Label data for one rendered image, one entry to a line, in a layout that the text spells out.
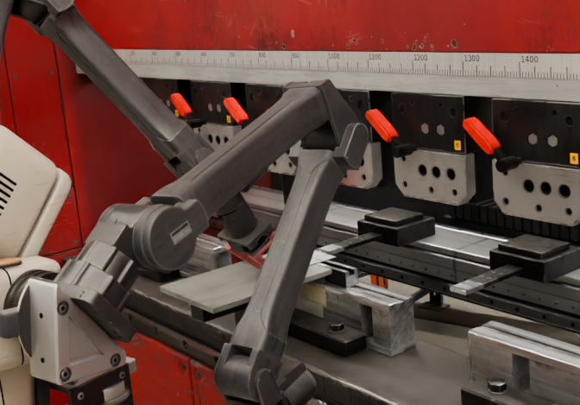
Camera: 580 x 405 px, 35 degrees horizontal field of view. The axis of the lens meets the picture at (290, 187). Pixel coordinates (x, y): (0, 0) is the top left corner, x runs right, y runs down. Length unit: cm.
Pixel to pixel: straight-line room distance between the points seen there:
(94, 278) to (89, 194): 141
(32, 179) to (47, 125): 124
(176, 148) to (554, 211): 65
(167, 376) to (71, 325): 106
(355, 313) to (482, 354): 29
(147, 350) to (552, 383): 104
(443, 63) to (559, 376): 48
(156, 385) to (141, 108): 79
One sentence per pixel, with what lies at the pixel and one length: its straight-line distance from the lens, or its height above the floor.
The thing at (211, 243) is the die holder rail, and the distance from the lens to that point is 204.
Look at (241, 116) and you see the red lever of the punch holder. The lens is 172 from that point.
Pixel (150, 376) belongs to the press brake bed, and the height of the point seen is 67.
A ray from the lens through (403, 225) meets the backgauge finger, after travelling 186.
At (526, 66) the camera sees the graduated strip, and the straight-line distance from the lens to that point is 127.
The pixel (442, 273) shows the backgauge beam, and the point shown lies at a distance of 185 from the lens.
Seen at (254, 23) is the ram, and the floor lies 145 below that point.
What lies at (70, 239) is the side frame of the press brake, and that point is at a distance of 245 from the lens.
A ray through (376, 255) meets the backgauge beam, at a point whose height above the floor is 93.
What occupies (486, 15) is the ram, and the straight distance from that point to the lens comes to 130.
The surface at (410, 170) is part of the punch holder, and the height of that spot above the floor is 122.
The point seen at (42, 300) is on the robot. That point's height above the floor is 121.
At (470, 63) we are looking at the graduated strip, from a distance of 133.
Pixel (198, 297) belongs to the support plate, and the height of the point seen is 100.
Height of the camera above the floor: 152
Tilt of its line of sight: 13 degrees down
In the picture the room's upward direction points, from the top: 5 degrees counter-clockwise
